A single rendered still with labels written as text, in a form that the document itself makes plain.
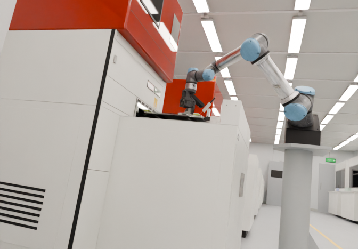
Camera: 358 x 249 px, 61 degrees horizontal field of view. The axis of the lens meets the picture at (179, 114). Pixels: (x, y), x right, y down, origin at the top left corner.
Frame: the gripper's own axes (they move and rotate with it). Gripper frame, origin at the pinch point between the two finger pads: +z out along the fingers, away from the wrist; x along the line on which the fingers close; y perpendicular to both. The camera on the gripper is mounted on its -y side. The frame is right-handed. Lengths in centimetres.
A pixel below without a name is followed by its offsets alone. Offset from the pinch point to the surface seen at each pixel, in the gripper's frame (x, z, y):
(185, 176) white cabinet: 43, 37, 19
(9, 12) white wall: -115, -84, 132
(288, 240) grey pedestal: 41, 63, -51
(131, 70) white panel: 13, -18, 47
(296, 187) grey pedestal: 43, 33, -52
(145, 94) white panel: -5.2, -11.3, 30.6
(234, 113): 51, 2, 1
